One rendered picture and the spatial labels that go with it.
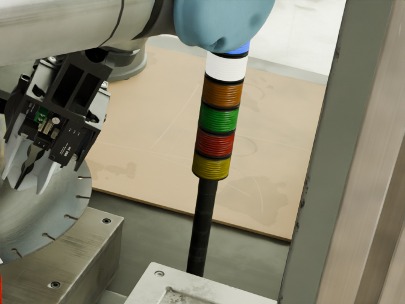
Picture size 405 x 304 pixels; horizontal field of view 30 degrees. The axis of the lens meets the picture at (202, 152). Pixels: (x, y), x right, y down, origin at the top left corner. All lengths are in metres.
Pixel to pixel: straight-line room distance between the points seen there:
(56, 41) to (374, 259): 0.18
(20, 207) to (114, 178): 0.43
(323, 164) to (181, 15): 0.12
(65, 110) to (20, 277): 0.32
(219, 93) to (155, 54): 0.90
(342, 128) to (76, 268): 0.55
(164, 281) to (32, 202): 0.17
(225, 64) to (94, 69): 0.23
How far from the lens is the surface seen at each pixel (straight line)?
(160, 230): 1.17
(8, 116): 0.74
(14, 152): 0.73
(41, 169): 0.76
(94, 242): 0.97
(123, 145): 1.36
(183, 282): 0.84
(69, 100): 0.64
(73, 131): 0.66
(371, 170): 0.32
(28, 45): 0.37
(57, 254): 0.95
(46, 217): 0.84
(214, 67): 0.82
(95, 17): 0.38
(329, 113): 0.43
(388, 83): 0.30
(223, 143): 0.86
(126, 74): 1.57
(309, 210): 0.46
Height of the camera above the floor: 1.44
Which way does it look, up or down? 30 degrees down
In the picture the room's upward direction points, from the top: 8 degrees clockwise
